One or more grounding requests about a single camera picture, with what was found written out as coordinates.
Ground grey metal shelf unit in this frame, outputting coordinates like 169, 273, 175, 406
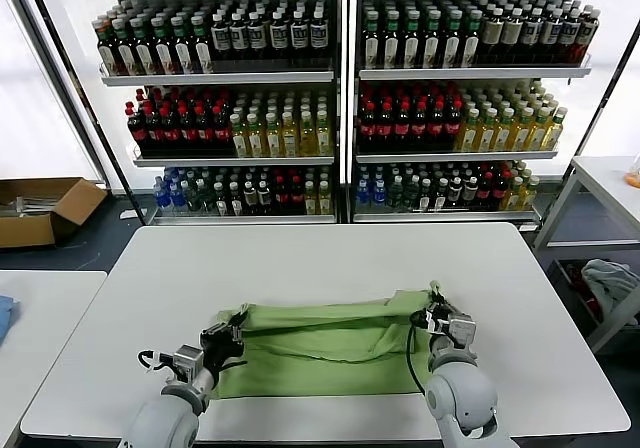
62, 0, 346, 227
347, 0, 626, 233

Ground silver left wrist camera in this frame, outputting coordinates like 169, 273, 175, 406
172, 345, 206, 379

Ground dark bottle beige label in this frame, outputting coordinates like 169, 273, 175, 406
501, 7, 524, 64
482, 7, 504, 64

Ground red garment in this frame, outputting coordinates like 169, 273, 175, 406
578, 267, 604, 322

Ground dark bottle white label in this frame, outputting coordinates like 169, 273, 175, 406
268, 10, 290, 61
538, 7, 563, 64
289, 9, 310, 61
557, 6, 581, 63
209, 11, 230, 62
574, 5, 600, 62
308, 7, 329, 61
228, 11, 250, 62
519, 7, 544, 64
247, 11, 267, 62

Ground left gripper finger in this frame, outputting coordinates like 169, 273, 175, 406
232, 311, 252, 344
201, 306, 248, 338

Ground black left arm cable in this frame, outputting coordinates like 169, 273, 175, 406
137, 350, 176, 374

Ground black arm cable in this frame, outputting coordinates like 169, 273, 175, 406
137, 350, 176, 374
404, 310, 431, 394

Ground yellow tea bottle white cap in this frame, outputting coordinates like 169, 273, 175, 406
544, 105, 569, 150
494, 107, 516, 152
263, 111, 282, 158
230, 112, 250, 159
455, 108, 480, 152
528, 106, 551, 151
280, 110, 299, 158
477, 107, 499, 152
512, 107, 534, 152
247, 112, 265, 159
315, 109, 334, 157
298, 109, 318, 157

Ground grey metal parts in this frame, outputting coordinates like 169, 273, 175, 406
0, 195, 59, 218

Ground pale grey clothes pile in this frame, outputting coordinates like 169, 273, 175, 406
579, 258, 640, 330

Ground dark tea bottle orange label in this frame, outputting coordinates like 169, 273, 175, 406
95, 15, 117, 76

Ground black storage crate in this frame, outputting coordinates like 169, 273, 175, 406
547, 257, 609, 340

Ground small cola bottle red cap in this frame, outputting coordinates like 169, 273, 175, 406
289, 175, 306, 216
475, 170, 492, 209
490, 170, 507, 210
273, 175, 291, 216

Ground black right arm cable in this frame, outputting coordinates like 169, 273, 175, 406
404, 310, 431, 394

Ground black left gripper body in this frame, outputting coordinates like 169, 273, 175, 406
199, 331, 246, 373

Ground green polo shirt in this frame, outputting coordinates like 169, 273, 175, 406
207, 280, 446, 402

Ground brown cardboard box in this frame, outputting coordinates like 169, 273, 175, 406
0, 176, 109, 250

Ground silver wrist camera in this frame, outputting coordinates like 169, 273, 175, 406
172, 345, 206, 379
447, 315, 478, 345

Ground blue folded cloth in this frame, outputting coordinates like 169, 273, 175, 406
0, 294, 21, 347

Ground dark tea bottle green cap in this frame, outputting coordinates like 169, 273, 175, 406
111, 17, 136, 76
130, 16, 155, 76
462, 8, 482, 67
361, 10, 383, 69
172, 15, 194, 75
443, 8, 464, 68
382, 10, 403, 69
191, 13, 214, 74
423, 8, 444, 69
151, 15, 174, 76
403, 9, 424, 69

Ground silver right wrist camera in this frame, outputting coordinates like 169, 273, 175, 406
447, 315, 478, 345

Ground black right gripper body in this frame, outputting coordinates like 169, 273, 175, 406
422, 307, 455, 335

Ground grey metal frame table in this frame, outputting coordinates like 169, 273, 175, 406
532, 155, 640, 354

